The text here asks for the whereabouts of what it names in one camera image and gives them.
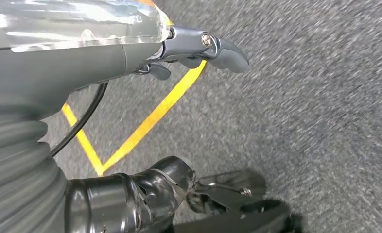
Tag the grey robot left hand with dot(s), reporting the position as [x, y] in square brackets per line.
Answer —
[65, 67]

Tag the black robot leg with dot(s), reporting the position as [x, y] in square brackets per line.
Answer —
[242, 218]

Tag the yellow floor tape marking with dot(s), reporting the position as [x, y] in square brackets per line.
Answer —
[152, 117]

